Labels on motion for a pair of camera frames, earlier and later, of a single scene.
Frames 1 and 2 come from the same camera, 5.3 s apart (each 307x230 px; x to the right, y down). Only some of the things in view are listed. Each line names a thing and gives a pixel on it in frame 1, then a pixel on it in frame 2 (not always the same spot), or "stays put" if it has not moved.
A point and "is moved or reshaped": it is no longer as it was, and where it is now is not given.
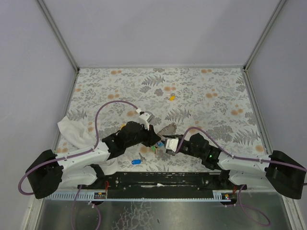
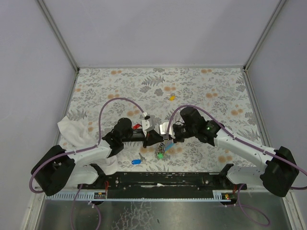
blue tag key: (138, 161) stays put
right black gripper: (180, 147) -> (174, 133)
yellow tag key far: (172, 97) stays put
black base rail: (161, 182) stays put
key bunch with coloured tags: (169, 130) is moved or reshaped
